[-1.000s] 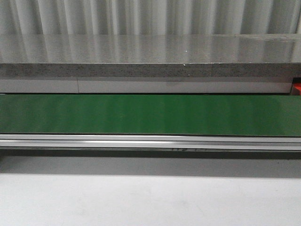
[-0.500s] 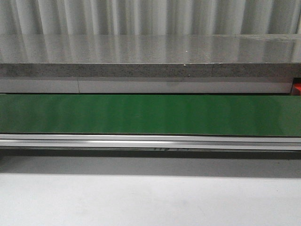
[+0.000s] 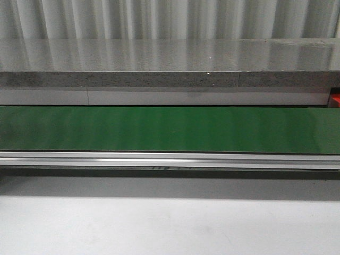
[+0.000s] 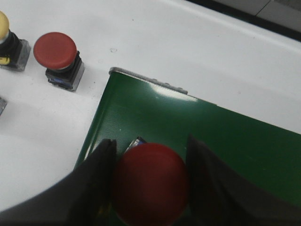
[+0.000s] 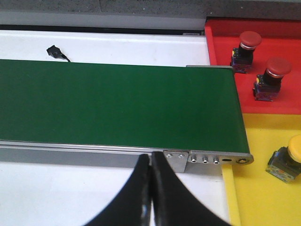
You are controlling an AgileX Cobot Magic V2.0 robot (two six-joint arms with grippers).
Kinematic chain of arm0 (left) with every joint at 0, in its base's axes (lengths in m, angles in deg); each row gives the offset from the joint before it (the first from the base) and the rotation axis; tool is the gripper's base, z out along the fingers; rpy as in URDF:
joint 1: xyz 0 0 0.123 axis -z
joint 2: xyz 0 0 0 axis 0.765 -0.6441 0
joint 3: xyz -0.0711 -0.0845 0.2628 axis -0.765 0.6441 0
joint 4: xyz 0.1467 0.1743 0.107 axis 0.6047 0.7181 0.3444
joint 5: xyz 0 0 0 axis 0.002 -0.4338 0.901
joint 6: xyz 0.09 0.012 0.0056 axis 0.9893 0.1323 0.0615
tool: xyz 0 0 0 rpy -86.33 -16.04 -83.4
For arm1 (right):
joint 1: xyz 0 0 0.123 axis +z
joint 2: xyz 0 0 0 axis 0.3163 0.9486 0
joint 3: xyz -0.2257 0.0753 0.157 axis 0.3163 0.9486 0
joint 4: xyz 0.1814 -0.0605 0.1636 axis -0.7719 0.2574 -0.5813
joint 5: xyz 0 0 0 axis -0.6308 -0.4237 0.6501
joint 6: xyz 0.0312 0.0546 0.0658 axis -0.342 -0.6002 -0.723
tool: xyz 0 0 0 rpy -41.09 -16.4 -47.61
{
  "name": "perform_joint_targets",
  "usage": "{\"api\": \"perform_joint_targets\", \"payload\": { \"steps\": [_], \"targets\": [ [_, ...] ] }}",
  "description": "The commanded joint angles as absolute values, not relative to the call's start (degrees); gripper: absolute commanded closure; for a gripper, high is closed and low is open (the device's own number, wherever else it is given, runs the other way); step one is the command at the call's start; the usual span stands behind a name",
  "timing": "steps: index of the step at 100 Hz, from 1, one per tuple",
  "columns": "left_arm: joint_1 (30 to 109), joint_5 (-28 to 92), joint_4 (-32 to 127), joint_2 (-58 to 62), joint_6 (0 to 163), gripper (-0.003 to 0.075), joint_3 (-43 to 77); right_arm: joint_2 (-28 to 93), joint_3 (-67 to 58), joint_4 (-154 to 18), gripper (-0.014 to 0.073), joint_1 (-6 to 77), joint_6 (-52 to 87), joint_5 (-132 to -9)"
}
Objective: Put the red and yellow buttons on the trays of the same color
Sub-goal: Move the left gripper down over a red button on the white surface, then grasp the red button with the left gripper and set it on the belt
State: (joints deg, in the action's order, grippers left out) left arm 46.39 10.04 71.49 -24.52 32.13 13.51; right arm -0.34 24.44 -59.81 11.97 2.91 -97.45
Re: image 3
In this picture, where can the green conveyor belt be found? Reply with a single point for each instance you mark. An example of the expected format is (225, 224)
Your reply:
(282, 130)

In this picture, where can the grey stone counter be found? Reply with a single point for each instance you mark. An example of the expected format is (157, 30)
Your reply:
(88, 72)

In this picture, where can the red box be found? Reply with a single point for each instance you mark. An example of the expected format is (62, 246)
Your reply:
(334, 100)

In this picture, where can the white pleated curtain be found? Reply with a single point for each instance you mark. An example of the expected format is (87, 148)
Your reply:
(169, 19)

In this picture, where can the aluminium conveyor frame rail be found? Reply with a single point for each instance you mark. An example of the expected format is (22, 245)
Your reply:
(161, 159)

